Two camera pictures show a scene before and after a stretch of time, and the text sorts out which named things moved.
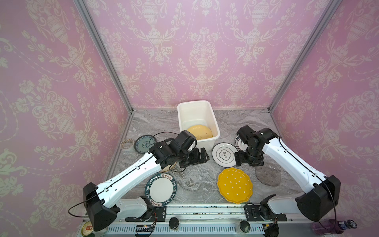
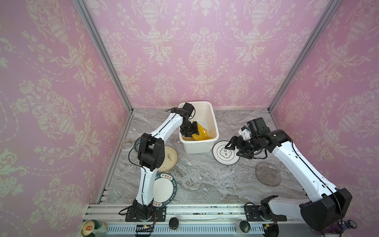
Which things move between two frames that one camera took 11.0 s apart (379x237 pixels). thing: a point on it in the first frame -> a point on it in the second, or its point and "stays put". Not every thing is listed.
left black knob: x=173 y=222 stays put
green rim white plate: x=160 y=189 stays put
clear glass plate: x=268 y=175 stays put
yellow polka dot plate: x=234 y=185 -> x=203 y=134
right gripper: x=248 y=158 -> x=241 y=145
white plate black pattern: x=223 y=154 stays put
